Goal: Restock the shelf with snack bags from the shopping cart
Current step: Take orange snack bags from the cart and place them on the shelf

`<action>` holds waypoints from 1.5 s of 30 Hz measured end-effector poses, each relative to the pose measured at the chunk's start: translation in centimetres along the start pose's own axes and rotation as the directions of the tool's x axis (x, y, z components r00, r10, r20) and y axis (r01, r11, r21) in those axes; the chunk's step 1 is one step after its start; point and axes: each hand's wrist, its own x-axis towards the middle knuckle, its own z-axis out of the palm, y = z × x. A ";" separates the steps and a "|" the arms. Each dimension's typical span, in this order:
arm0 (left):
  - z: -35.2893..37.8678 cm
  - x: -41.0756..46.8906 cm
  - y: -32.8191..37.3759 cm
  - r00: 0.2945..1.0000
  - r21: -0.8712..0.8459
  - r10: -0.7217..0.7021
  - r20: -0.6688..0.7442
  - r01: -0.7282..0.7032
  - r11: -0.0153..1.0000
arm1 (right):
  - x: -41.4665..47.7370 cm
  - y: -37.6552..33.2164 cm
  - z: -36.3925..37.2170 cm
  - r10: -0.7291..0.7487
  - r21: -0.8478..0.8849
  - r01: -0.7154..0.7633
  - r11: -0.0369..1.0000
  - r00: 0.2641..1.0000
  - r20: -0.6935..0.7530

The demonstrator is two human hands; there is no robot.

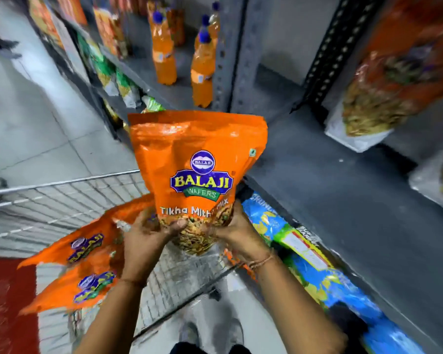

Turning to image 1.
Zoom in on thin thread wristband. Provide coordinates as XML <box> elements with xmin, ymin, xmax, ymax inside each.
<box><xmin>119</xmin><ymin>277</ymin><xmax>147</xmax><ymax>289</ymax></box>

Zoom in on orange snack packet blue logo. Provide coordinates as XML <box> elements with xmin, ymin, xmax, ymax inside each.
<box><xmin>18</xmin><ymin>194</ymin><xmax>156</xmax><ymax>270</ymax></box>
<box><xmin>128</xmin><ymin>110</ymin><xmax>269</xmax><ymax>256</ymax></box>
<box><xmin>18</xmin><ymin>247</ymin><xmax>125</xmax><ymax>316</ymax></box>

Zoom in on thread bracelet with beads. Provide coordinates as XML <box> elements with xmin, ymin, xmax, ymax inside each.
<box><xmin>248</xmin><ymin>253</ymin><xmax>276</xmax><ymax>272</ymax></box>

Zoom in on large orange snack packet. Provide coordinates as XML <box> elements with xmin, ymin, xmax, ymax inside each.
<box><xmin>324</xmin><ymin>0</ymin><xmax>443</xmax><ymax>154</ymax></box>

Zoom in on blue chips packet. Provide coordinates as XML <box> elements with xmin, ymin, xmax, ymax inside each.
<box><xmin>284</xmin><ymin>253</ymin><xmax>384</xmax><ymax>322</ymax></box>
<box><xmin>241</xmin><ymin>192</ymin><xmax>300</xmax><ymax>247</ymax></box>
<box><xmin>361</xmin><ymin>316</ymin><xmax>426</xmax><ymax>354</ymax></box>

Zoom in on row of green snack packets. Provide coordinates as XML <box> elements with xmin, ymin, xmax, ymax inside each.
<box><xmin>77</xmin><ymin>32</ymin><xmax>167</xmax><ymax>115</ymax></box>

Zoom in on green chips packet white label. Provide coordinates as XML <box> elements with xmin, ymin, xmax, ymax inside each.
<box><xmin>272</xmin><ymin>224</ymin><xmax>333</xmax><ymax>272</ymax></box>

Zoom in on person's left forearm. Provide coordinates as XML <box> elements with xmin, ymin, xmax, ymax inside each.
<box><xmin>74</xmin><ymin>279</ymin><xmax>148</xmax><ymax>354</ymax></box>

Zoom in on person's grey shoes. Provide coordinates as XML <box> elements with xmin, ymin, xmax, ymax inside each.
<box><xmin>179</xmin><ymin>318</ymin><xmax>245</xmax><ymax>349</ymax></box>

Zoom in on person's right forearm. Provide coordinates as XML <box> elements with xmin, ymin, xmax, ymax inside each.
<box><xmin>248</xmin><ymin>254</ymin><xmax>349</xmax><ymax>354</ymax></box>

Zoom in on grey metal shelf unit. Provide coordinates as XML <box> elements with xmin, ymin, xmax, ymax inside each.
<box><xmin>22</xmin><ymin>0</ymin><xmax>443</xmax><ymax>354</ymax></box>

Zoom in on person's left hand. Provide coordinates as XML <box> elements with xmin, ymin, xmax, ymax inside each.
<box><xmin>122</xmin><ymin>207</ymin><xmax>188</xmax><ymax>288</ymax></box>

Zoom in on person's dark trousers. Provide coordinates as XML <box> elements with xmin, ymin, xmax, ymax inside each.
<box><xmin>169</xmin><ymin>341</ymin><xmax>252</xmax><ymax>354</ymax></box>

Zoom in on orange soda bottle blue cap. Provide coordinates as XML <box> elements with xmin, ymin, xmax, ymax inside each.
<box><xmin>194</xmin><ymin>15</ymin><xmax>211</xmax><ymax>50</ymax></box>
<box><xmin>190</xmin><ymin>30</ymin><xmax>216</xmax><ymax>109</ymax></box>
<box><xmin>151</xmin><ymin>11</ymin><xmax>178</xmax><ymax>86</ymax></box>
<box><xmin>208</xmin><ymin>1</ymin><xmax>221</xmax><ymax>48</ymax></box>

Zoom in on person's right hand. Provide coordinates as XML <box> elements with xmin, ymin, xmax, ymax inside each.
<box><xmin>203</xmin><ymin>201</ymin><xmax>274</xmax><ymax>269</ymax></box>

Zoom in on row of orange snack packets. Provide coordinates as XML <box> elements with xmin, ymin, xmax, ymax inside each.
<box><xmin>28</xmin><ymin>0</ymin><xmax>130</xmax><ymax>60</ymax></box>

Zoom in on metal wire shopping cart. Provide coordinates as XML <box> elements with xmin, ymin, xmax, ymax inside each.
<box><xmin>0</xmin><ymin>169</ymin><xmax>241</xmax><ymax>354</ymax></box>

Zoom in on red packet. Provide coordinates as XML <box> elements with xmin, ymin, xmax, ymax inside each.
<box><xmin>0</xmin><ymin>258</ymin><xmax>40</xmax><ymax>354</ymax></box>

